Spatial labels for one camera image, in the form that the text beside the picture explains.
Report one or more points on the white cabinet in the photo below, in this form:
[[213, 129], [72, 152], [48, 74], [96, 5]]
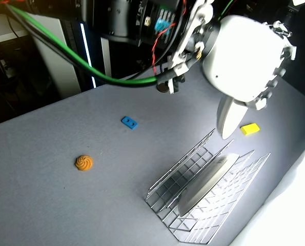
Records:
[[55, 64]]

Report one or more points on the orange swirl cookie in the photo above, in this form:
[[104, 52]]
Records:
[[84, 162]]

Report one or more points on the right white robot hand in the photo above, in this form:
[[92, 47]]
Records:
[[244, 59]]

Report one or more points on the small blue circuit board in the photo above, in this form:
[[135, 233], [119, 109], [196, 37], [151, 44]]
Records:
[[163, 21]]

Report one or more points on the yellow rectangular block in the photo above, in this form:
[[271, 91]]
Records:
[[249, 128]]

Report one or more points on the white plate with black rim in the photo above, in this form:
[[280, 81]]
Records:
[[206, 184], [229, 120]]

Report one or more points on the blue block with two holes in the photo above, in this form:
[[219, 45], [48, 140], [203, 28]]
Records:
[[129, 122]]

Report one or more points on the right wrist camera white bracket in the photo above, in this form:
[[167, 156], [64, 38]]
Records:
[[179, 68]]

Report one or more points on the dark brown round cookie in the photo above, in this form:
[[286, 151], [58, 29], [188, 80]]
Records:
[[163, 87]]

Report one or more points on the glowing white light strip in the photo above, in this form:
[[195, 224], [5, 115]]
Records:
[[87, 51]]

